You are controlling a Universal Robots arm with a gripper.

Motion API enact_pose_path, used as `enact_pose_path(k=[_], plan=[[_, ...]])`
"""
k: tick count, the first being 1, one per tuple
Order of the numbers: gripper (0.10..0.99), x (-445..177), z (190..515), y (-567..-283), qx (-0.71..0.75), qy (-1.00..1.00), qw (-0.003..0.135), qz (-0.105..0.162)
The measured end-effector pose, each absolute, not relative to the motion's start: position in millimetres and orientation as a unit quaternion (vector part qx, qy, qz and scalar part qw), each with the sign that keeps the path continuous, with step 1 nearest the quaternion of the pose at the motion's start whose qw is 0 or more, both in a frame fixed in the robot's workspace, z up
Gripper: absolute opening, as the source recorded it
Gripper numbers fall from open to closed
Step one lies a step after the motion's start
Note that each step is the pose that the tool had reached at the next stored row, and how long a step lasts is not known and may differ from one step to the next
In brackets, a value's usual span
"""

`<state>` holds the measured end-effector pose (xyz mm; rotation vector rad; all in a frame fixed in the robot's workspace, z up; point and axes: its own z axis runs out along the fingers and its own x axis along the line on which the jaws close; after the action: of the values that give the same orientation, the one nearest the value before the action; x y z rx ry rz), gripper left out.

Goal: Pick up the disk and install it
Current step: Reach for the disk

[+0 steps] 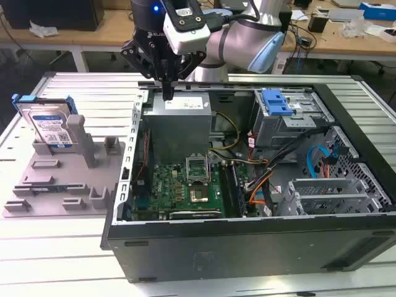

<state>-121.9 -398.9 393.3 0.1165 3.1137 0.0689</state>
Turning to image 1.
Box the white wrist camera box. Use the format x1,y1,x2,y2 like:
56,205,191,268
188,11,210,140
163,0,212,56

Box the blue plastic drive latch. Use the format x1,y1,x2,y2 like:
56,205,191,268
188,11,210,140
261,88,293,117

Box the small black box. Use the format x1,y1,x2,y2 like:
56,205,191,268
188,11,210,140
308,14,326,33

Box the large black box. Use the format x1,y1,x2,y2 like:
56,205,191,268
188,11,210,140
0,0,105,32

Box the grey power supply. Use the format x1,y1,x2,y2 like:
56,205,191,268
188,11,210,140
142,92,215,157

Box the silver drive cage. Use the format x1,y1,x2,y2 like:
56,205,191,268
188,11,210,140
251,88,337,155

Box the blue data wire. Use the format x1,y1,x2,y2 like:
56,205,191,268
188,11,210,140
305,144,337,179

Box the white plastic bag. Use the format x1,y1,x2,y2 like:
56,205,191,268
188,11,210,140
29,20,59,40

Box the clear plastic packaging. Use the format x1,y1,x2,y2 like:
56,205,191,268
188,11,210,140
342,14,396,43

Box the socket locking lever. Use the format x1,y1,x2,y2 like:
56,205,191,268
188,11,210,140
207,153,215,186

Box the grey parts rack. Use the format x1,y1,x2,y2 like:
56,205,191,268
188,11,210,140
1,114,127,219

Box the black RAM slot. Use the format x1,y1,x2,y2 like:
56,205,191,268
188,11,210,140
229,161,244,217
233,161,249,217
218,161,233,217
222,161,238,217

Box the blue cardboard box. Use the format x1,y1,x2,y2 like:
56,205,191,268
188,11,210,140
358,1,396,21

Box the red orange power wire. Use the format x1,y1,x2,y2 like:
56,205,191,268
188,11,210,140
320,154,335,179

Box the black cable bundle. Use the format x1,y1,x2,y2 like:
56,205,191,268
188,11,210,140
246,125,335,194

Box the black PC case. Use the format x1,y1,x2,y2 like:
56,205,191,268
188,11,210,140
100,73,396,284

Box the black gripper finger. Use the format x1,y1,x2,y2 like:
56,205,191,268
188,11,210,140
119,39,168,101
167,50,208,101

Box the black camera cable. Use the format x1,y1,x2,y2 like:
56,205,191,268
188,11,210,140
204,0,259,32

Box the black graphics card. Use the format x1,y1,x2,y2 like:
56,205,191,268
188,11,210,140
168,209,223,221

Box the wooden desk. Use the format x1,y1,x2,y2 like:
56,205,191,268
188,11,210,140
0,0,396,75

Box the yellow wires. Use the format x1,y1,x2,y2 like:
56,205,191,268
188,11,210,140
207,111,242,153

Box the multicolour wire harness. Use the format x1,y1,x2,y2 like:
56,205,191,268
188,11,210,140
238,156,270,165

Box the hard disk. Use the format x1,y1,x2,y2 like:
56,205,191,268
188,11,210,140
11,93,79,153

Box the orange wire bundle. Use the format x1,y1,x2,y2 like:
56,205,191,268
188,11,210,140
247,185,267,205

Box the grey flat box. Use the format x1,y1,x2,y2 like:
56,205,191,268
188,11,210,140
327,7,361,22

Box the green motherboard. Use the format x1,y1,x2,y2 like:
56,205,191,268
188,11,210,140
131,160,259,221

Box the metal socket cover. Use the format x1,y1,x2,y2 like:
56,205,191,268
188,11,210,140
184,153,212,186

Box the RAM stick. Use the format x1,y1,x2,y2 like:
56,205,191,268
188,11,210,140
29,184,68,192

